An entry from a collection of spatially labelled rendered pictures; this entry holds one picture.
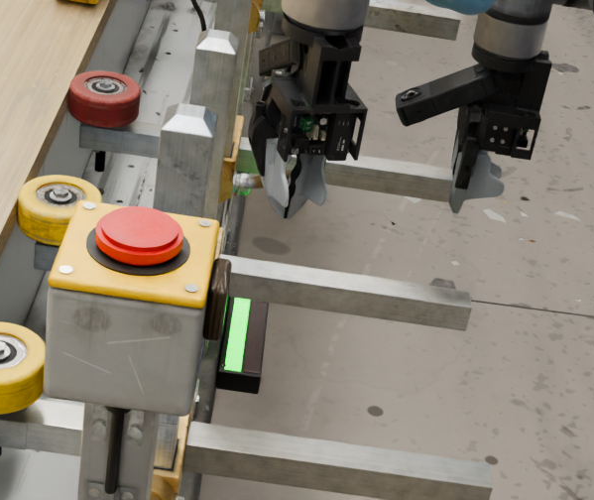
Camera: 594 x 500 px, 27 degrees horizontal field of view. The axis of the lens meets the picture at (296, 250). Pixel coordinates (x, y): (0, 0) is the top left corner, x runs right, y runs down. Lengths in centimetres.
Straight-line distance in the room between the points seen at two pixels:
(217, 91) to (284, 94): 6
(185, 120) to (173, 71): 134
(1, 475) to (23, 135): 35
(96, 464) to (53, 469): 69
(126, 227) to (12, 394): 45
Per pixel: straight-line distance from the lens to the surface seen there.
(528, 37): 136
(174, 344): 57
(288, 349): 256
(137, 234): 57
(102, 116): 141
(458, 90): 139
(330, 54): 106
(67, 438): 105
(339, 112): 109
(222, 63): 107
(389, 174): 145
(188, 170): 83
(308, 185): 118
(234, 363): 136
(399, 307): 124
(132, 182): 182
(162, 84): 212
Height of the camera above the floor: 154
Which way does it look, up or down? 32 degrees down
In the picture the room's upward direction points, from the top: 10 degrees clockwise
